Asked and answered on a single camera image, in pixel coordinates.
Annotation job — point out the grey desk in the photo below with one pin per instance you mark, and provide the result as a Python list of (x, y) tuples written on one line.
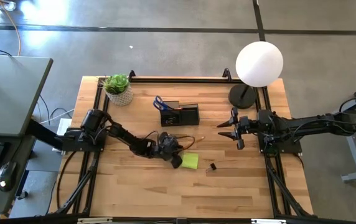
[(10, 93)]

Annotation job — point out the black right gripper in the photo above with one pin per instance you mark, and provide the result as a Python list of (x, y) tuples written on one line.
[(248, 124)]

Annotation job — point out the black aluminium table frame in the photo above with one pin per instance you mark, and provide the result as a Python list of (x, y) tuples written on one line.
[(165, 80)]

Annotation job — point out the succulent in patterned white pot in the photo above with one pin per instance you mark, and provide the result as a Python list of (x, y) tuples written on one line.
[(116, 84)]

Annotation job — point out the green sticky note pad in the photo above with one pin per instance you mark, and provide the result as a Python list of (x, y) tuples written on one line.
[(192, 161)]

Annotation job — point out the white globe lamp, black base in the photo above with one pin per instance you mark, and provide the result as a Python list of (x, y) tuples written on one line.
[(259, 63)]

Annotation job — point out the white box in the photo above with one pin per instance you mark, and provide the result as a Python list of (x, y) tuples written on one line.
[(62, 127)]

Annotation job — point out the black mesh desk organizer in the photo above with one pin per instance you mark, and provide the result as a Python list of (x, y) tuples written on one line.
[(189, 116)]

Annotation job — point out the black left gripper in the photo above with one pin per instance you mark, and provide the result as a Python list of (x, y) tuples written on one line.
[(168, 146)]

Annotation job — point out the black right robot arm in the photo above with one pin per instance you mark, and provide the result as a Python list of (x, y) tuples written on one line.
[(315, 126)]

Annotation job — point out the black computer mouse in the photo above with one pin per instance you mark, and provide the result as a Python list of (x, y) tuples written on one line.
[(7, 177)]

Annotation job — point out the white metal bracket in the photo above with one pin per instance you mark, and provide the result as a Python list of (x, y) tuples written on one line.
[(268, 221), (94, 220)]

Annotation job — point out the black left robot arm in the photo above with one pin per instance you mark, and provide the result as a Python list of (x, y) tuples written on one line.
[(125, 137)]

